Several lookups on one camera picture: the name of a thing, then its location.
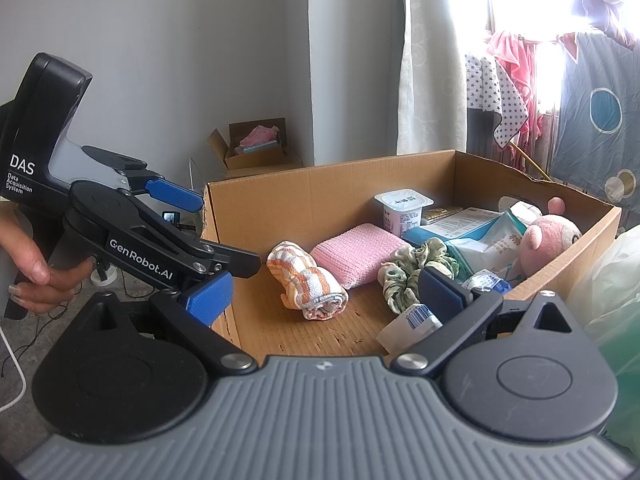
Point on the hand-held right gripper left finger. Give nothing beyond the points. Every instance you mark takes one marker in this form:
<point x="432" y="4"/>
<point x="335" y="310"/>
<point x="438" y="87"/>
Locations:
<point x="207" y="300"/>

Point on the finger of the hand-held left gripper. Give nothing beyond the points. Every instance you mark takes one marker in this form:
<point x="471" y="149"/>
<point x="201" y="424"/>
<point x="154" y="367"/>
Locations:
<point x="235" y="260"/>
<point x="175" y="195"/>

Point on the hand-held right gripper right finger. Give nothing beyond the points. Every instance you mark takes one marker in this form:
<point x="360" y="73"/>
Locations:
<point x="442" y="292"/>

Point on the green patterned scrunchie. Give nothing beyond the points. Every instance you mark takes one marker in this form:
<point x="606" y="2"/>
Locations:
<point x="415" y="265"/>

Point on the large cardboard box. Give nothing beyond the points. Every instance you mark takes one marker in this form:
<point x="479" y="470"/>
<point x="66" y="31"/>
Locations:
<point x="320" y="195"/>

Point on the person's left hand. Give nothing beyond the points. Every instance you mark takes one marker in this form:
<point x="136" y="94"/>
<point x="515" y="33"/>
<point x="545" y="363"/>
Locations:
<point x="45" y="285"/>

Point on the small black device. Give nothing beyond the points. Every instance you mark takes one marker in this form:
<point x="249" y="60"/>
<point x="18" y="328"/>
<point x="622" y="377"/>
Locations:
<point x="171" y="217"/>

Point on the small white blue packet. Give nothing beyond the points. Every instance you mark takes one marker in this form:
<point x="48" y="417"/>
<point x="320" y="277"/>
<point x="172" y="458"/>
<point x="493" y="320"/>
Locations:
<point x="487" y="280"/>

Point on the white tube with barcode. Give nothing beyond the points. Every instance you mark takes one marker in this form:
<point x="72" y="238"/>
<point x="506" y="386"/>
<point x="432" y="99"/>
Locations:
<point x="410" y="327"/>

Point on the white and blue paper carton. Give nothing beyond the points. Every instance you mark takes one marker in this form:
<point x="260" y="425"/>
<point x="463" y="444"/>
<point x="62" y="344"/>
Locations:
<point x="450" y="232"/>

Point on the white teal cotton swab pack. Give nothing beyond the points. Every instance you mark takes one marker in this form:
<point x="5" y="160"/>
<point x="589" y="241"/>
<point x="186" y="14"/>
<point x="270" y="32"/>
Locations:
<point x="492" y="247"/>

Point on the gold snack packet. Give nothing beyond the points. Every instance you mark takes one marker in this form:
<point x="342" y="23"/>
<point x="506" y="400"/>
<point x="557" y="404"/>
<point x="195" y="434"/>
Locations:
<point x="442" y="215"/>

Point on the orange striped white towel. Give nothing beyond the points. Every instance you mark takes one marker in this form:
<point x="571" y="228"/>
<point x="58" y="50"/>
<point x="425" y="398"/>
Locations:
<point x="310" y="282"/>

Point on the white yogurt cup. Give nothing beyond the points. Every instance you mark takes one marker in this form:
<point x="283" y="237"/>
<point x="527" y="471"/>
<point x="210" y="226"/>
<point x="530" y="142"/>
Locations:
<point x="402" y="210"/>

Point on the small cardboard box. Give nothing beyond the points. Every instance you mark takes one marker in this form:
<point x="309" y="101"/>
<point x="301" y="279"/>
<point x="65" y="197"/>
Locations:
<point x="260" y="157"/>

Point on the pink waffle cloth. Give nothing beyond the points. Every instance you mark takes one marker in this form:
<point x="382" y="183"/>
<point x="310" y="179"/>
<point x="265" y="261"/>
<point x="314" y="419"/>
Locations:
<point x="357" y="252"/>

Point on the pink item in small box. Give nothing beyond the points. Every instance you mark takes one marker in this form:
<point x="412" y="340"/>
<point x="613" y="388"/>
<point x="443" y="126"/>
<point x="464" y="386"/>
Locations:
<point x="260" y="137"/>

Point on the pink plush pig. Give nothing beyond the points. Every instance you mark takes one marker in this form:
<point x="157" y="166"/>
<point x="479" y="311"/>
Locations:
<point x="550" y="242"/>

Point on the yellow rod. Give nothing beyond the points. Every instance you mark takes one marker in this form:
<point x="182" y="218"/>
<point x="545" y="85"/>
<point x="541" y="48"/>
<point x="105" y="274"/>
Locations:
<point x="530" y="160"/>

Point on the green plastic bag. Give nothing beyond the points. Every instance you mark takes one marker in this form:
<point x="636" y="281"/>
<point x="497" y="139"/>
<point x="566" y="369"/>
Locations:
<point x="620" y="310"/>

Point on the white star-print cloth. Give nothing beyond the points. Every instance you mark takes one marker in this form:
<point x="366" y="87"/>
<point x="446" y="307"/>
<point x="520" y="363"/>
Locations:
<point x="500" y="100"/>

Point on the dark blue patterned blanket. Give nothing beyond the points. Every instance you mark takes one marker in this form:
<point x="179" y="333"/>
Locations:
<point x="600" y="135"/>

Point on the white curtain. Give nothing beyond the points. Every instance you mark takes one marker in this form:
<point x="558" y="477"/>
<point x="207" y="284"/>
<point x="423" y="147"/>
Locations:
<point x="435" y="60"/>

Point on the pink ruffled garment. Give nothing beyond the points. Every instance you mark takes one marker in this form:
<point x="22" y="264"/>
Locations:
<point x="525" y="70"/>

